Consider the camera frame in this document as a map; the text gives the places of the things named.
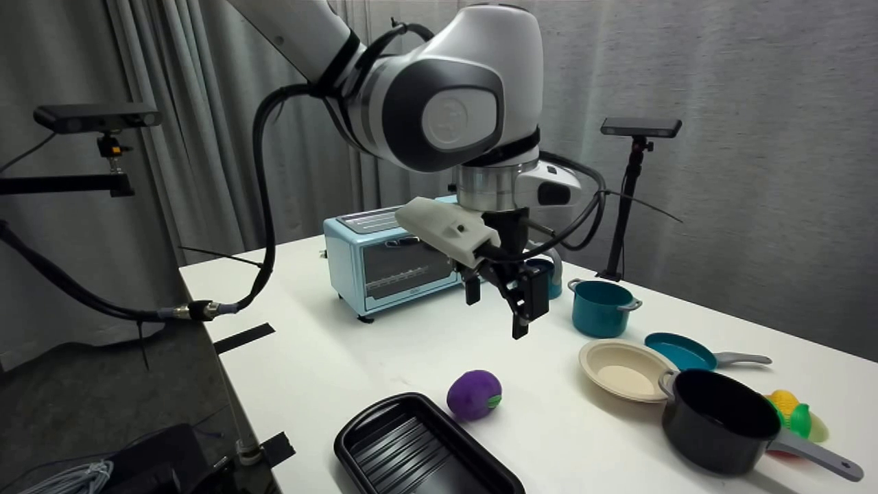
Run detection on purple plush toy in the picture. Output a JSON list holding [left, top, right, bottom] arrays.
[[444, 369, 504, 425]]

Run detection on teal toy pot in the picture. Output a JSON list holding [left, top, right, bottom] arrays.
[[564, 278, 645, 341]]

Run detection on black saucepan grey handle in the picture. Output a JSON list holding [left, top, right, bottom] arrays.
[[658, 369, 866, 482]]

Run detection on grey curtain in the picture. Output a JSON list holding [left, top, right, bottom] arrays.
[[0, 0, 878, 366]]

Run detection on black camera on floor stand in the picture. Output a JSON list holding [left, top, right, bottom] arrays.
[[599, 115, 685, 283]]

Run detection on black robot cable harness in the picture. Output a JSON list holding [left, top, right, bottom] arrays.
[[0, 19, 611, 323]]

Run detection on white bowl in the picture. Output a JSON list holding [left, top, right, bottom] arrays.
[[579, 338, 681, 407]]

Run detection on black camera on boom arm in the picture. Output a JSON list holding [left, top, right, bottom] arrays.
[[0, 102, 165, 200]]

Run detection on light blue toaster oven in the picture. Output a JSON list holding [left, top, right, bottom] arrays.
[[320, 191, 481, 323]]

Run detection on teal toy frying pan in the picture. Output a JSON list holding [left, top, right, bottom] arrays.
[[643, 330, 777, 375]]

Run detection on grey crumpled bag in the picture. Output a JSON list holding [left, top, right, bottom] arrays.
[[16, 455, 119, 494]]

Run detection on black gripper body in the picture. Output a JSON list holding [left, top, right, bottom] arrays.
[[478, 207, 536, 278]]

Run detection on yellow green toy vegetable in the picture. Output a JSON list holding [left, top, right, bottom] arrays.
[[765, 388, 835, 447]]

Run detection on black table edge bracket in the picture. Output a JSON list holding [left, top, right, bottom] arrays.
[[212, 322, 278, 358], [239, 430, 297, 474]]

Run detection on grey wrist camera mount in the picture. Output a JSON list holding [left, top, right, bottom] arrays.
[[392, 196, 504, 271]]

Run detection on black ridged grill tray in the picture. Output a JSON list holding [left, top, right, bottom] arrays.
[[333, 393, 529, 494]]

